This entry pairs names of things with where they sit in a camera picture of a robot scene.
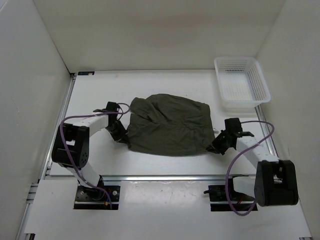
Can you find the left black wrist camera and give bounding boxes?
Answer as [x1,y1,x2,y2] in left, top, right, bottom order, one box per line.
[105,101,120,114]

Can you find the purple cable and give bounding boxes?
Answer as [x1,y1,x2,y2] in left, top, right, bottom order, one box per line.
[224,120,277,216]
[60,102,131,210]

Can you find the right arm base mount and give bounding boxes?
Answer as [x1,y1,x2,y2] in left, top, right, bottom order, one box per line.
[203,184,254,212]

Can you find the aluminium front rail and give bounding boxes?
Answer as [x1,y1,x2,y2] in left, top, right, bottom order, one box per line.
[37,174,254,182]

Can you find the white perforated plastic basket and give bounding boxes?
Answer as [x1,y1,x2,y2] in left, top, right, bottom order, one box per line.
[214,56,271,111]

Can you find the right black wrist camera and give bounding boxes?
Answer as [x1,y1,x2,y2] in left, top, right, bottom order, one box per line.
[224,117,243,133]

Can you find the aluminium frame rail left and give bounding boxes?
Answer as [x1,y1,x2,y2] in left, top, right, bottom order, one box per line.
[15,73,78,240]

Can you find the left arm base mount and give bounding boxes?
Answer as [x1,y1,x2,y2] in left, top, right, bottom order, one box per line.
[73,185,121,211]

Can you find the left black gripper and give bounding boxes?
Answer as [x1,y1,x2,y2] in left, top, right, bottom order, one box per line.
[105,119,129,144]

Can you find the olive green shorts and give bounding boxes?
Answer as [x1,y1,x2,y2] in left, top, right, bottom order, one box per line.
[127,93,215,157]

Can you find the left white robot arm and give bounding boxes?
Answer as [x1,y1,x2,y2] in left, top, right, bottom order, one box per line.
[51,102,129,200]

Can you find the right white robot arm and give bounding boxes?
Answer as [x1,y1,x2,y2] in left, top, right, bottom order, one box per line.
[206,130,299,207]

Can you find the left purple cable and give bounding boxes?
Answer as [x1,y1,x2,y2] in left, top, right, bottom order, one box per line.
[60,102,131,210]

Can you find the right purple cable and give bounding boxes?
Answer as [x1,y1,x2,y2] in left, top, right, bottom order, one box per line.
[224,120,277,216]

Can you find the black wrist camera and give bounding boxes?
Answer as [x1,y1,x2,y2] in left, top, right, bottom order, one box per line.
[105,101,120,114]
[224,117,243,133]

